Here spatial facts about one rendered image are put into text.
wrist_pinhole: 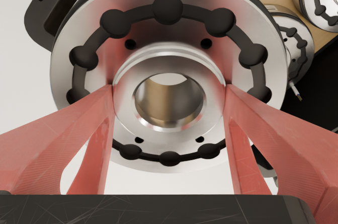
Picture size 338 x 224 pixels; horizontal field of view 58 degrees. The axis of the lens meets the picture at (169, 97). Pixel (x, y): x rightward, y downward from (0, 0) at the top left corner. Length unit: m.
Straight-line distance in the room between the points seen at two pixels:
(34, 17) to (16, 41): 0.30
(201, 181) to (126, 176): 0.18
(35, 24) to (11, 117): 0.41
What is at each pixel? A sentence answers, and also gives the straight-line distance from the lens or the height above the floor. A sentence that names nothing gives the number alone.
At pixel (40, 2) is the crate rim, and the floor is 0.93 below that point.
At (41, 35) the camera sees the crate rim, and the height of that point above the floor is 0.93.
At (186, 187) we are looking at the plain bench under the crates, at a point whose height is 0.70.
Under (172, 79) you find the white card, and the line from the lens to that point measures 0.32.
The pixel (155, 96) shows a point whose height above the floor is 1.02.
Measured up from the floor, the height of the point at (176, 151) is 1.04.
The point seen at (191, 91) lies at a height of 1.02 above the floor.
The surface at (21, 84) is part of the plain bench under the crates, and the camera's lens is 0.59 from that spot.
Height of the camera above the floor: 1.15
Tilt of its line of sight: 53 degrees down
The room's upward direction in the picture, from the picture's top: 177 degrees clockwise
